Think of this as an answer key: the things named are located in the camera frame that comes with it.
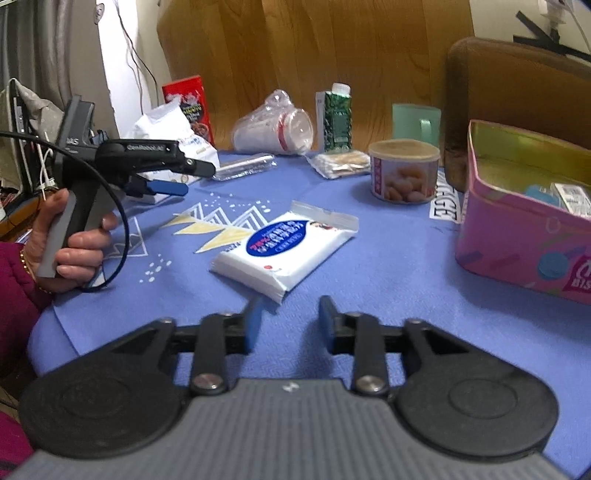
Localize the person's left forearm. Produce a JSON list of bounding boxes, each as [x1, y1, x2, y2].
[[0, 242, 54, 370]]

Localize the black cable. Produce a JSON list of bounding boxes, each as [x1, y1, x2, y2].
[[0, 130, 130, 292]]

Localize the white tissue pack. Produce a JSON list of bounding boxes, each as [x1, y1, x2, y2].
[[210, 200, 360, 304]]

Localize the black wall bracket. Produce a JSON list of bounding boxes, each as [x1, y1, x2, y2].
[[514, 10, 591, 58]]

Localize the white cable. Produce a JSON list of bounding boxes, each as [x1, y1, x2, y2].
[[38, 145, 60, 197]]

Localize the white printed packet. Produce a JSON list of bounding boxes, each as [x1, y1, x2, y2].
[[550, 182, 591, 214]]

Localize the snack can with tan lid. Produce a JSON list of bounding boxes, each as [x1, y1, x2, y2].
[[368, 139, 441, 205]]

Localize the grey curtain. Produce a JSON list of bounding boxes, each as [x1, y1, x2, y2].
[[0, 0, 109, 139]]

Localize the person's left hand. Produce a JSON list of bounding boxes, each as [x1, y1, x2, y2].
[[25, 189, 119, 294]]

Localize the red snack box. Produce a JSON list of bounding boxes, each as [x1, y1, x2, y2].
[[161, 75, 215, 148]]

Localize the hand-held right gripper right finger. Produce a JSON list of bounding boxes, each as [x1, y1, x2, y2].
[[318, 295, 469, 397]]

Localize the pink tin box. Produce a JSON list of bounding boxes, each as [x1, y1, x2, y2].
[[455, 119, 591, 305]]

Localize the blue printed tablecloth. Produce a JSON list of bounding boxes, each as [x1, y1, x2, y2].
[[25, 148, 591, 478]]

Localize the blue packet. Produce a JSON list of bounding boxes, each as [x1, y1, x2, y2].
[[524, 185, 561, 205]]

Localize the bagged stack of plastic cups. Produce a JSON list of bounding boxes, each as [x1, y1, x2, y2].
[[231, 89, 315, 157]]

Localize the grey cloth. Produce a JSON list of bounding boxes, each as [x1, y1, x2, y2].
[[0, 78, 65, 222]]

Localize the clear cracker packet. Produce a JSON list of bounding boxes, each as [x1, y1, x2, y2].
[[305, 150, 374, 180]]

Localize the green drink carton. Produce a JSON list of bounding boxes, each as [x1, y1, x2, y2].
[[316, 83, 354, 153]]

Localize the clear flat plastic packet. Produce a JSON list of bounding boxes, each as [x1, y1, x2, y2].
[[210, 154, 277, 182]]

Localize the white crinkled snack bag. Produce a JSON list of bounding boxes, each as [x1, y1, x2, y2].
[[121, 98, 219, 205]]

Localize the gold bracelet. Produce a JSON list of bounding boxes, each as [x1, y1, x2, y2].
[[19, 249, 52, 295]]

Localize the brown chair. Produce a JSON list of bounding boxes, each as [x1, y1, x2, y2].
[[443, 37, 591, 195]]

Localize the teal plastic mug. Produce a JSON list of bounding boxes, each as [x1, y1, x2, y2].
[[392, 103, 441, 151]]

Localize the wooden board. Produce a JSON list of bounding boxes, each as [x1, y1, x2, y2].
[[156, 0, 476, 153]]

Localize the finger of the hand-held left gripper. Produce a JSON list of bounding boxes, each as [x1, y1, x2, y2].
[[178, 156, 221, 181], [124, 175, 190, 202]]

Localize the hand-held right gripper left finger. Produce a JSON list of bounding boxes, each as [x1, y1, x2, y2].
[[108, 296, 265, 397]]

